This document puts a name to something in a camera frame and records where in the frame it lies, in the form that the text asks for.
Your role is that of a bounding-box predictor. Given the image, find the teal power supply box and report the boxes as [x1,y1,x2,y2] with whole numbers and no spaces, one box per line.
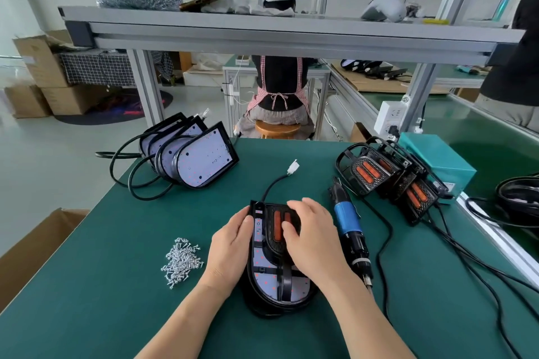
[398,132,478,200]

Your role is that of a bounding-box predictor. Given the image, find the black checkered cloth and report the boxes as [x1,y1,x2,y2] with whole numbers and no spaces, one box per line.
[58,49,138,88]

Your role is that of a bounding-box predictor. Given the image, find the flat cardboard sheet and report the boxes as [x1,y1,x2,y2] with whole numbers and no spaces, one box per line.
[330,63,452,95]

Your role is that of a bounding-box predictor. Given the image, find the black lamp with white board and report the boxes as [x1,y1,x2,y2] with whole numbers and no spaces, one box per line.
[154,116,210,178]
[139,112,188,162]
[174,121,240,189]

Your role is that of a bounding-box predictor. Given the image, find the large cardboard box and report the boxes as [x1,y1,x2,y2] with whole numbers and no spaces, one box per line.
[0,208,90,314]

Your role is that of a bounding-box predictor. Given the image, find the black lamp cable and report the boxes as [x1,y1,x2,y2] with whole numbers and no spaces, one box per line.
[95,136,146,187]
[126,155,177,202]

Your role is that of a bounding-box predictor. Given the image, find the person's left hand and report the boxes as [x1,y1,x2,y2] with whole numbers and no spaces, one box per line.
[200,206,256,294]

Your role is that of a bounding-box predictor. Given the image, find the black lamp parts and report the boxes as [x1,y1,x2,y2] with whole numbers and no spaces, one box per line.
[340,59,414,81]

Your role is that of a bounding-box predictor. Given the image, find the white crumpled plastic bag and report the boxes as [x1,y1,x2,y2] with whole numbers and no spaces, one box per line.
[201,0,296,17]

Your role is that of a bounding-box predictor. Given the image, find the person's left forearm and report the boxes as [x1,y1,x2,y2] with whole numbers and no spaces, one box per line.
[135,279,236,359]

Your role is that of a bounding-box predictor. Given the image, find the aluminium shelf frame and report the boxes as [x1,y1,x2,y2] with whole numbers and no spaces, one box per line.
[58,0,527,137]

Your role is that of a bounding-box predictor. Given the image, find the black frame with orange reflectors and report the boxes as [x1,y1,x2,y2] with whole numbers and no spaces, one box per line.
[371,137,427,200]
[392,169,451,227]
[335,143,401,198]
[252,202,313,305]

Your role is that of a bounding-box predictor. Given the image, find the open cardboard box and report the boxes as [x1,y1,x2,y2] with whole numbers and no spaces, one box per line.
[12,30,81,89]

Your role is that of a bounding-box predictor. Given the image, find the round wooden stool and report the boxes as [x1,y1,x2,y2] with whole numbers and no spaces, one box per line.
[254,120,302,140]

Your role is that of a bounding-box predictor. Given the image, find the person's right hand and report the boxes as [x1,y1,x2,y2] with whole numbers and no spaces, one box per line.
[281,197,354,294]

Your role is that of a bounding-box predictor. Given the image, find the brown phone case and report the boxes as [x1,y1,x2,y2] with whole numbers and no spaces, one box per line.
[179,0,227,13]

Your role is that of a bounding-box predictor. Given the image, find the black lamp housing with cable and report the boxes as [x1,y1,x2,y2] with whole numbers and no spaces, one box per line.
[243,160,321,318]

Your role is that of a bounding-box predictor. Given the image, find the person's right forearm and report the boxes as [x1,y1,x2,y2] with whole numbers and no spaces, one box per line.
[321,274,418,359]

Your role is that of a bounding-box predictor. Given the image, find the pile of silver screws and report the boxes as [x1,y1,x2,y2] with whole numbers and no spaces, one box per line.
[160,237,205,290]

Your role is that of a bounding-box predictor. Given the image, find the blue electric screwdriver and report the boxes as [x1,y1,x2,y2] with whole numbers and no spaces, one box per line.
[328,176,375,295]

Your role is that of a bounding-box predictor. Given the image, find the black screwdriver cable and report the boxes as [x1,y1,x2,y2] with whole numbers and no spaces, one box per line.
[358,198,395,326]

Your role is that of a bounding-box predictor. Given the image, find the white power strip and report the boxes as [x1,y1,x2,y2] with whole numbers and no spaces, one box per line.
[373,101,408,137]

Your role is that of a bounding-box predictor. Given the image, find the bundle of black cables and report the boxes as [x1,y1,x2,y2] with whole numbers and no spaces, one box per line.
[423,197,539,359]

